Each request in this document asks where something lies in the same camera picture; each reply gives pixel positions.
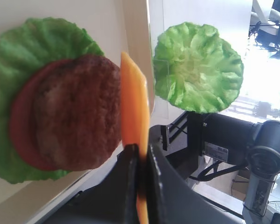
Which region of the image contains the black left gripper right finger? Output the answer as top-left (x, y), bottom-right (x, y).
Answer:
top-left (146, 145), bottom-right (231, 224)

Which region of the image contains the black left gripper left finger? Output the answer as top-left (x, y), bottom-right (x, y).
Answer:
top-left (44, 144), bottom-right (139, 224)

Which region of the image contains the orange cheese slice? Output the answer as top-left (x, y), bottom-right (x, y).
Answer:
top-left (120, 52), bottom-right (150, 224)

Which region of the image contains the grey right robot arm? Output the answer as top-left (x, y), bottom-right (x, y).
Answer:
top-left (202, 113), bottom-right (280, 217)

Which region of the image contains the brown meat patty on burger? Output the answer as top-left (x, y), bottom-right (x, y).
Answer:
top-left (34, 54), bottom-right (121, 171)

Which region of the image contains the red tomato slice on burger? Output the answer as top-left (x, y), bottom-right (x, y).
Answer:
top-left (9, 58), bottom-right (73, 172)

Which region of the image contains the standing green lettuce leaf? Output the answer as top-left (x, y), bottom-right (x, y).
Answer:
top-left (153, 22), bottom-right (244, 114)

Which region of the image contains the green lettuce leaf on burger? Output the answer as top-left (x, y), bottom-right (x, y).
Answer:
top-left (0, 17), bottom-right (103, 184)

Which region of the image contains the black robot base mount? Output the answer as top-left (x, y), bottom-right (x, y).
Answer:
top-left (149, 109), bottom-right (250, 185)

